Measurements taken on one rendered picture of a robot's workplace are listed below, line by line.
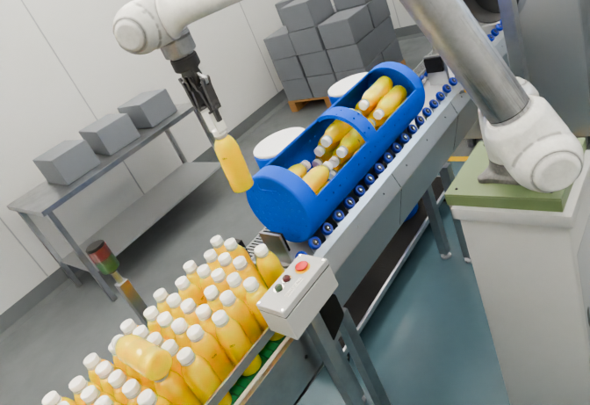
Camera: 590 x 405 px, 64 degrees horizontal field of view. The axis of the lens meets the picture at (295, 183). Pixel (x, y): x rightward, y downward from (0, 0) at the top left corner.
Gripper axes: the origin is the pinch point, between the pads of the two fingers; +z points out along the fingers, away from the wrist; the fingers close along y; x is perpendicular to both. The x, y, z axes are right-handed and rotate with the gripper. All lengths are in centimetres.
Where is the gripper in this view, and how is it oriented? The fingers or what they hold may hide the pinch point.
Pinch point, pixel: (214, 120)
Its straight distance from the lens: 139.6
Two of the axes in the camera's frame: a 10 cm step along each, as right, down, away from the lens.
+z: 3.4, 8.0, 4.9
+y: -6.7, -1.6, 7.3
